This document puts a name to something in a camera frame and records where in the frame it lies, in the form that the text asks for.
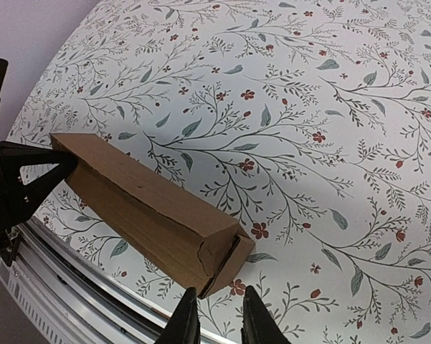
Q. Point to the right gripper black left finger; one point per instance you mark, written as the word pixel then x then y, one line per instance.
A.
pixel 183 326

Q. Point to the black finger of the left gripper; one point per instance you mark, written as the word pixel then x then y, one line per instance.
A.
pixel 36 156
pixel 39 189

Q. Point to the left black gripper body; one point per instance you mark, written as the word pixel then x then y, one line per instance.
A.
pixel 11 198

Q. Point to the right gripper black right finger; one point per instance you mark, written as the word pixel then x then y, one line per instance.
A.
pixel 258 326

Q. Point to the brown cardboard box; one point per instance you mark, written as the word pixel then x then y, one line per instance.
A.
pixel 189 240

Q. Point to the floral patterned table mat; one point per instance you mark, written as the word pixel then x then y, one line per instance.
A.
pixel 308 121

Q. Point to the front aluminium rail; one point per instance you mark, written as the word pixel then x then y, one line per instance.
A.
pixel 69 300

